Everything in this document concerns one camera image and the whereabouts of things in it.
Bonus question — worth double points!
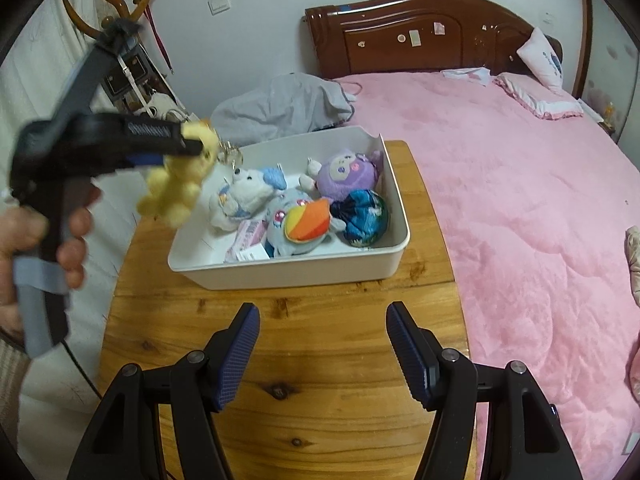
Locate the pink tissue packet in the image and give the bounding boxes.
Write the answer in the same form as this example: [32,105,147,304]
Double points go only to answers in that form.
[224,220,271,263]

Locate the dark handbag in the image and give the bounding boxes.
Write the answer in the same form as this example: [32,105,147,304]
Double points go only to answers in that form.
[102,45,172,111]

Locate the pink blanket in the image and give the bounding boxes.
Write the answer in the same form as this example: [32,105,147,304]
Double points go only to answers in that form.
[332,67,640,480]

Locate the red strap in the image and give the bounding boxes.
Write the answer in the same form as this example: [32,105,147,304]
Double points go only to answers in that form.
[142,5,176,76]

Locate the black cable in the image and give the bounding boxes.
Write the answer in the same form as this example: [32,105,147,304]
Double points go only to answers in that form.
[62,337,103,403]

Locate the grey clothing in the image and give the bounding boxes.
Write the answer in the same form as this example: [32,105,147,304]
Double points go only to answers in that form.
[210,72,358,136]

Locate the white plastic bin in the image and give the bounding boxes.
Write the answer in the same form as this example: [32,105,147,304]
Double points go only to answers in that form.
[167,126,412,291]

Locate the pink ruffled pillow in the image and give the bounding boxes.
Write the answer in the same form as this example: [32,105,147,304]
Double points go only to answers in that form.
[492,71,585,121]

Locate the white curtain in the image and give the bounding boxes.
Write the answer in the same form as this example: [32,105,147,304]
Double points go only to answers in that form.
[0,0,121,128]

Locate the pink patterned cushion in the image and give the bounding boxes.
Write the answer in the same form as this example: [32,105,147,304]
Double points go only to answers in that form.
[625,226,640,307]

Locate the brown wooden headboard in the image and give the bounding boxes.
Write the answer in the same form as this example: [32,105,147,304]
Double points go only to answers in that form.
[304,0,563,81]

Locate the yellow plush toy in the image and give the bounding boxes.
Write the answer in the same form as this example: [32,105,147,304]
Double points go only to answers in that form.
[137,119,221,226]

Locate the purple plush toy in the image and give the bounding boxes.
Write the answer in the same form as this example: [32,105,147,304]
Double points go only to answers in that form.
[299,147,385,202]

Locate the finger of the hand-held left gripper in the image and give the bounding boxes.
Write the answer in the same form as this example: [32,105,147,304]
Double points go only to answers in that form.
[122,115,205,157]
[125,154,168,169]

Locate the rainbow plush toy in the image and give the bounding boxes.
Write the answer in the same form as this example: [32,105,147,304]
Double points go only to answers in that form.
[262,190,346,258]

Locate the blue drawstring pouch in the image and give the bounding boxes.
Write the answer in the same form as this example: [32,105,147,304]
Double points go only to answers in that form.
[330,189,390,248]

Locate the white teddy bear blue sweater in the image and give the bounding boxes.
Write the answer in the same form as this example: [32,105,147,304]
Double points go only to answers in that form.
[209,165,288,233]

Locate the person's left hand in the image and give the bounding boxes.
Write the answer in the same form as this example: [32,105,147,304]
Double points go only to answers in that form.
[0,185,103,346]

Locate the white pillow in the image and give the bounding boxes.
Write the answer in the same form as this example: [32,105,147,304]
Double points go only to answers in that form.
[516,27,566,95]

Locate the white cloth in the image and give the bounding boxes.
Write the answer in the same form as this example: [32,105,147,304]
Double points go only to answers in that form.
[442,66,493,87]

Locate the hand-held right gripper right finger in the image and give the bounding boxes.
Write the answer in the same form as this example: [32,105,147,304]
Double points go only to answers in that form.
[386,301,583,480]

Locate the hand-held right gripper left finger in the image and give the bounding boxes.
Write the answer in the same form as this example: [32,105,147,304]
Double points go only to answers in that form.
[67,302,261,480]

